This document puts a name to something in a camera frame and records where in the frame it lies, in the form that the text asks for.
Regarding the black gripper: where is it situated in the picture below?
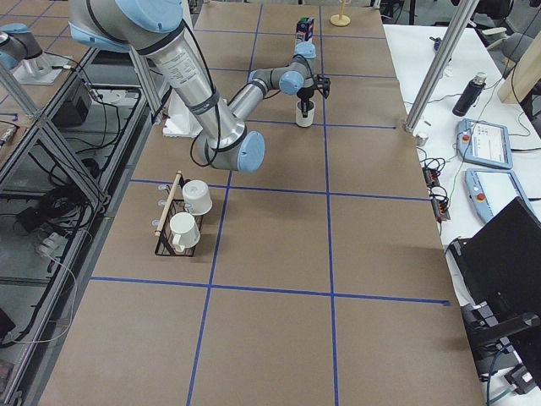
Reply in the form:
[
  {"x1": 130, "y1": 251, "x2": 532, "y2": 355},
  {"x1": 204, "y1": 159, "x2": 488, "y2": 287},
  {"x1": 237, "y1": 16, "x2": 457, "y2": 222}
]
[{"x1": 297, "y1": 74, "x2": 331, "y2": 102}]

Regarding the white HOME mug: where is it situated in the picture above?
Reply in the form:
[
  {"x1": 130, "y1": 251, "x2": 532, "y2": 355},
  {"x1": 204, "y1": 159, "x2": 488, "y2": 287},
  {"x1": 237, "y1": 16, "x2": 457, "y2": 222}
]
[{"x1": 295, "y1": 100, "x2": 315, "y2": 128}]

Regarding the blue Pascual milk carton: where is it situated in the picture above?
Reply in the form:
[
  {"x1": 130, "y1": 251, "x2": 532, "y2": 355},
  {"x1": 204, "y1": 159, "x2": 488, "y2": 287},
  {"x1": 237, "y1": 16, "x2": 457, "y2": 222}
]
[{"x1": 295, "y1": 16, "x2": 314, "y2": 44}]

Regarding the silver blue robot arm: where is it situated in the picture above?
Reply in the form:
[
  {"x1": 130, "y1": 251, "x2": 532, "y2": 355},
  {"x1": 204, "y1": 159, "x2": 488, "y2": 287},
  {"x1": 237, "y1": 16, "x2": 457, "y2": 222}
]
[{"x1": 69, "y1": 1, "x2": 331, "y2": 173}]

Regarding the small silver tin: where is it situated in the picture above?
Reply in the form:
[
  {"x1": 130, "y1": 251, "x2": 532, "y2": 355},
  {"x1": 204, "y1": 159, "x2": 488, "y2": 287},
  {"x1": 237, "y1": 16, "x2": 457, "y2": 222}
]
[{"x1": 414, "y1": 132, "x2": 429, "y2": 147}]

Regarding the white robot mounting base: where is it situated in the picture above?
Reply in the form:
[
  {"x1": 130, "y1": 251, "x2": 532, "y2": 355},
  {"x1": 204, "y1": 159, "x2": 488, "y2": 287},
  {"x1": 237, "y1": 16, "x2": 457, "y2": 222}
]
[{"x1": 162, "y1": 91, "x2": 202, "y2": 139}]

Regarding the black water bottle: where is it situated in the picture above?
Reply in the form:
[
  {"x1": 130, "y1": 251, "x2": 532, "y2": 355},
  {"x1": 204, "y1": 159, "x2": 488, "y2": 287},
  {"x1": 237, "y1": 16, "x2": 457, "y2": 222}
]
[{"x1": 451, "y1": 72, "x2": 487, "y2": 117}]

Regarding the white mug upper rack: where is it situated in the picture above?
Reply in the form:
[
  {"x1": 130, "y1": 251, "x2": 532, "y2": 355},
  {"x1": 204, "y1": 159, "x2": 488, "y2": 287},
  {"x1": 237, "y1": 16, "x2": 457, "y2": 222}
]
[{"x1": 182, "y1": 180, "x2": 212, "y2": 216}]

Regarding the white mug rack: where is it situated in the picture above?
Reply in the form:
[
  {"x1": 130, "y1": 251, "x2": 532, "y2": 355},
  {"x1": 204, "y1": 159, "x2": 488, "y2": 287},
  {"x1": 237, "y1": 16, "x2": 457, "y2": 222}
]
[
  {"x1": 169, "y1": 212, "x2": 200, "y2": 253},
  {"x1": 182, "y1": 180, "x2": 212, "y2": 216}
]

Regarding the teach pendant upper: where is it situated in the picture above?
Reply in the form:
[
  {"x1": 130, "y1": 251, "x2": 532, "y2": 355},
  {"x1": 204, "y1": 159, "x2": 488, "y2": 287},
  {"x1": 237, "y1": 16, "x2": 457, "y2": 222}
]
[{"x1": 456, "y1": 118, "x2": 513, "y2": 169}]

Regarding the teach pendant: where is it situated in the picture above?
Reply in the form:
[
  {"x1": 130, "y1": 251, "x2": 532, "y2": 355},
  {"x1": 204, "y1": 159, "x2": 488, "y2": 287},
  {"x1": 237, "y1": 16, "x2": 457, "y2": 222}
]
[
  {"x1": 456, "y1": 118, "x2": 513, "y2": 169},
  {"x1": 465, "y1": 168, "x2": 532, "y2": 223}
]

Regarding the black orange connector strip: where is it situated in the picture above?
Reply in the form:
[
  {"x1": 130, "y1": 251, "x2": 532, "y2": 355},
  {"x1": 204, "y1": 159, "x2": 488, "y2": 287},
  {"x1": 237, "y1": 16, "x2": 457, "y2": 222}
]
[{"x1": 422, "y1": 167, "x2": 451, "y2": 222}]

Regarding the teach pendant lower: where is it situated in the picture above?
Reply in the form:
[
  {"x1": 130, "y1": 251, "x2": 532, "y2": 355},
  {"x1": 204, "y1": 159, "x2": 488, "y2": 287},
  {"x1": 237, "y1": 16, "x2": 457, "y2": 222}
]
[{"x1": 465, "y1": 168, "x2": 532, "y2": 223}]

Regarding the white mug lower rack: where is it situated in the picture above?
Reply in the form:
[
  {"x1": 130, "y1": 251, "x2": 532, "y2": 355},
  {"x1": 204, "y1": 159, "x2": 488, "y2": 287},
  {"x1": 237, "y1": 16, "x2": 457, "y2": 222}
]
[{"x1": 169, "y1": 212, "x2": 200, "y2": 253}]

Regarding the black power box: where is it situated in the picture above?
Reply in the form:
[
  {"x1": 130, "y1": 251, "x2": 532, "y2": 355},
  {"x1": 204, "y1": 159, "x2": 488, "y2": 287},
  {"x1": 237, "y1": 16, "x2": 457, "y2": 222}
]
[{"x1": 52, "y1": 81, "x2": 91, "y2": 127}]

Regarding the black laptop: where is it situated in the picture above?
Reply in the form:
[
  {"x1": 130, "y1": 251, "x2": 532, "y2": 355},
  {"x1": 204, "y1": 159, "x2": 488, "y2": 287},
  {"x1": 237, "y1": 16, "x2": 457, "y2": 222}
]
[{"x1": 447, "y1": 196, "x2": 541, "y2": 339}]

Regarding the aluminium frame post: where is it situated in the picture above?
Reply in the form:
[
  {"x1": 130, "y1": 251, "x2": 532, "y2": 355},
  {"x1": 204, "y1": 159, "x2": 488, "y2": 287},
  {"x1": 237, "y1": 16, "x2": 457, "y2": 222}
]
[{"x1": 404, "y1": 0, "x2": 479, "y2": 134}]

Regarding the black wire mug rack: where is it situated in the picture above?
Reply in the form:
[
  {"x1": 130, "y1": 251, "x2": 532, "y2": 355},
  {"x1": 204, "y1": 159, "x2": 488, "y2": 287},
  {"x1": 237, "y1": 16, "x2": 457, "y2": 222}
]
[{"x1": 154, "y1": 171, "x2": 202, "y2": 257}]

